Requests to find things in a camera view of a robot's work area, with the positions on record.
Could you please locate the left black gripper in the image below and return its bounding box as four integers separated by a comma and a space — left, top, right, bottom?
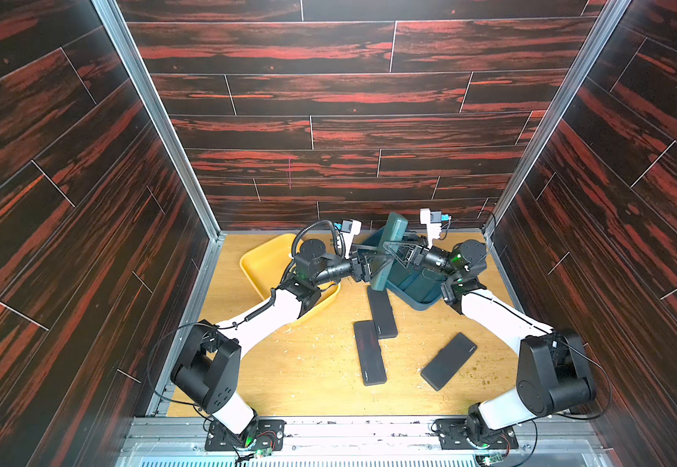
307, 244, 387, 291

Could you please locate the yellow plastic storage tray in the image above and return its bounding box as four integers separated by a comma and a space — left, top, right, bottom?
239, 233, 340, 324

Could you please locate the green pencil case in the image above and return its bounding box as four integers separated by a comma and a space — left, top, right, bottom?
370, 212, 408, 291

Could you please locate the black pencil case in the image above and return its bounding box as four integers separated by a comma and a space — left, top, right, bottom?
421, 333, 478, 391
353, 320, 387, 386
367, 287, 399, 340

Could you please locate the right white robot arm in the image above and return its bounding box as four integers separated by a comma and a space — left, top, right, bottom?
397, 239, 596, 440

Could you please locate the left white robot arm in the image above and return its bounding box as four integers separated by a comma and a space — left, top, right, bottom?
170, 239, 377, 444

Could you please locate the teal plastic storage tray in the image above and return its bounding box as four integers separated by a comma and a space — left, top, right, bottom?
360, 227, 465, 311

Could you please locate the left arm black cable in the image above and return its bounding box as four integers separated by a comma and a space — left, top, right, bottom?
145, 219, 348, 410

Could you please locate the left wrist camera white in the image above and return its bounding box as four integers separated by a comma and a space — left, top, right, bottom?
335, 219, 362, 235

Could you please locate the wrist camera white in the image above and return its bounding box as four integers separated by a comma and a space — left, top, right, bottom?
419, 208, 451, 248
335, 219, 362, 235

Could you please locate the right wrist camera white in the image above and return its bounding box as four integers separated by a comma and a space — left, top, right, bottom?
419, 208, 451, 248

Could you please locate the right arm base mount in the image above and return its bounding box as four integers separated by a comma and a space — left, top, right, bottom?
431, 418, 519, 451

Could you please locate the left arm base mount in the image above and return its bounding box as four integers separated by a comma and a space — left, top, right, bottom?
204, 418, 286, 455

